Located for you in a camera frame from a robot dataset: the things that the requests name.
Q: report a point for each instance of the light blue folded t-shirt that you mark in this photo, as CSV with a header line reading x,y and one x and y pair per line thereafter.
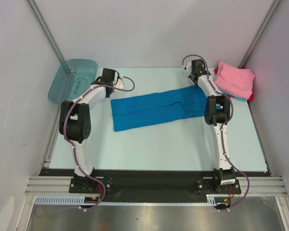
x,y
236,97

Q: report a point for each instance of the aluminium frame post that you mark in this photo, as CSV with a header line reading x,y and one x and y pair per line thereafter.
x,y
45,29
260,32

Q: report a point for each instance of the white slotted cable duct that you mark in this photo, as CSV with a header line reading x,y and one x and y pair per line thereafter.
x,y
87,201

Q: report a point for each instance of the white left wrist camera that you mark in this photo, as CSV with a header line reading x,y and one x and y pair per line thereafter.
x,y
119,83

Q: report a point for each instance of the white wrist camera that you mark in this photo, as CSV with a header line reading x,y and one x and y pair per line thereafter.
x,y
187,66
119,83

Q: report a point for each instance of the pink folded t-shirt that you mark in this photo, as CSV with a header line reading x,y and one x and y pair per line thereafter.
x,y
233,79

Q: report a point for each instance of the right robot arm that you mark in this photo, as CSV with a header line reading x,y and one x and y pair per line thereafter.
x,y
218,111

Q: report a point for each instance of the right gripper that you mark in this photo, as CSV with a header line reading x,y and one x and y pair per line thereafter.
x,y
194,80

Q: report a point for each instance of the teal translucent plastic bin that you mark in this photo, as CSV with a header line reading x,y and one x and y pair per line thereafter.
x,y
72,79

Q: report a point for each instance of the aluminium front rail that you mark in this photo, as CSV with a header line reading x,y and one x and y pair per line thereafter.
x,y
258,186

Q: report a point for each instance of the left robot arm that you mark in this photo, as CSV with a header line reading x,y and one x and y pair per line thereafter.
x,y
75,118

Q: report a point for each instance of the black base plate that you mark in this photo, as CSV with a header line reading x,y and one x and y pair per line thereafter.
x,y
156,186

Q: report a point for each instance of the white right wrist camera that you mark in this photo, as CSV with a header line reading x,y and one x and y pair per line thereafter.
x,y
187,66

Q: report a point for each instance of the right aluminium frame post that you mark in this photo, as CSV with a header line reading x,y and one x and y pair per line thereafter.
x,y
260,32

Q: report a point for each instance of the left aluminium frame post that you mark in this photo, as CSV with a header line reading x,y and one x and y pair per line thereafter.
x,y
45,29

